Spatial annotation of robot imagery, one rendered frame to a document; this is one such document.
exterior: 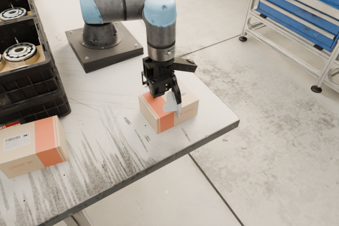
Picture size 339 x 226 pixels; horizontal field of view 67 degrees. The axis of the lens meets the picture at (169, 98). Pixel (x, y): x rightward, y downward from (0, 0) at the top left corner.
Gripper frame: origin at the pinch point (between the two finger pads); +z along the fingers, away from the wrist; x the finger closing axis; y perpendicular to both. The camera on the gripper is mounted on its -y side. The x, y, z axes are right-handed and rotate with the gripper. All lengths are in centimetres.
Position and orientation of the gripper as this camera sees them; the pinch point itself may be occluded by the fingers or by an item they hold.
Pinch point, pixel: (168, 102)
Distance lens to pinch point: 84.8
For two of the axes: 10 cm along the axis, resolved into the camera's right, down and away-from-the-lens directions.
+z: 0.0, 7.0, 7.1
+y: -8.5, 3.8, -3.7
